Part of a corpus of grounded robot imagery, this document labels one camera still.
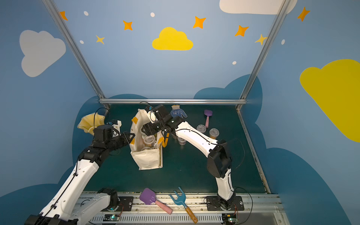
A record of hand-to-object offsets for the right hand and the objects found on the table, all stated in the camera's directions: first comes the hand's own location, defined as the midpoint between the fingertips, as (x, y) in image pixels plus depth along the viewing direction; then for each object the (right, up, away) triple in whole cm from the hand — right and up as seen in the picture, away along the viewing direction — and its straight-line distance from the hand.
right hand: (149, 125), depth 81 cm
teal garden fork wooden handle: (+19, -40, -6) cm, 45 cm away
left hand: (-6, -4, -4) cm, 8 cm away
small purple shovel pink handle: (+41, +9, +34) cm, 54 cm away
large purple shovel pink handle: (0, -40, -4) cm, 40 cm away
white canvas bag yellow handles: (-1, -18, -5) cm, 19 cm away
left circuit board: (-17, -47, -10) cm, 51 cm away
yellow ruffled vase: (-40, +2, +6) cm, 41 cm away
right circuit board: (+45, -48, -9) cm, 66 cm away
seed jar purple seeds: (+19, -12, +15) cm, 27 cm away
